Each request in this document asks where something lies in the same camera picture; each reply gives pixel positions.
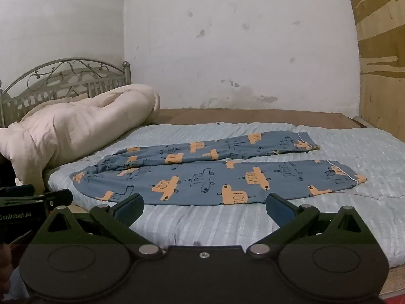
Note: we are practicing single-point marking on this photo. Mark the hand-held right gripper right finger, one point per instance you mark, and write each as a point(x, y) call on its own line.
point(277, 209)

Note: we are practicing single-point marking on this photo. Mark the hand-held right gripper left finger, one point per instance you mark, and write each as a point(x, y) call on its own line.
point(133, 209)

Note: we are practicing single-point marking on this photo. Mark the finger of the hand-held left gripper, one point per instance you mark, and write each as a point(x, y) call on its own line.
point(57, 198)
point(19, 191)

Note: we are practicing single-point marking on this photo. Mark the blue pants with orange cars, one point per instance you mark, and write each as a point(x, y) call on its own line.
point(196, 177)

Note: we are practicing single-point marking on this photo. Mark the light blue bed sheet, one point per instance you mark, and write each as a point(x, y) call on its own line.
point(348, 215)

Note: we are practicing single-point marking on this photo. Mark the cream duvet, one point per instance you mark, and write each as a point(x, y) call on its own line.
point(69, 126)

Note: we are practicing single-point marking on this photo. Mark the metal bed headboard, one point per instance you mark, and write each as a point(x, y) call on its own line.
point(126, 76)

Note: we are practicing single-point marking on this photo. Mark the plywood board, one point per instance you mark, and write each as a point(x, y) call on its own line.
point(383, 95)

